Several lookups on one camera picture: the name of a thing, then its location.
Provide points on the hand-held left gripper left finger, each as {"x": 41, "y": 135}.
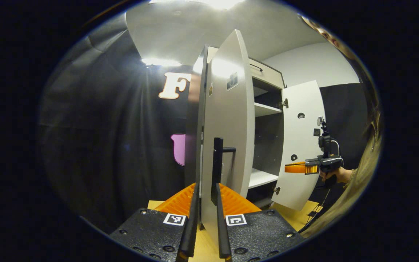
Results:
{"x": 151, "y": 233}

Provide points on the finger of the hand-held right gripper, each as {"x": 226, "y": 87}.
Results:
{"x": 296, "y": 168}

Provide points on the grey double-door shoe cabinet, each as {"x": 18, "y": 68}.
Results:
{"x": 267, "y": 145}

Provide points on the grey cabinet drawer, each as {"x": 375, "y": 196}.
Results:
{"x": 267, "y": 74}

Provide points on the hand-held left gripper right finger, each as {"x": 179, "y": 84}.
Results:
{"x": 260, "y": 233}

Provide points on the grey cabinet door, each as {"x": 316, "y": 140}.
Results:
{"x": 300, "y": 138}
{"x": 231, "y": 120}

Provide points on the person's head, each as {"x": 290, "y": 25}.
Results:
{"x": 335, "y": 38}

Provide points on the ceiling light panel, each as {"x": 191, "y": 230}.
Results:
{"x": 213, "y": 3}

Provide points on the grey cabinet shelf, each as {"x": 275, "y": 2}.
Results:
{"x": 266, "y": 109}
{"x": 262, "y": 178}

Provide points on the metal door hinge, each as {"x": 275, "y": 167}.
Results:
{"x": 276, "y": 190}
{"x": 283, "y": 103}

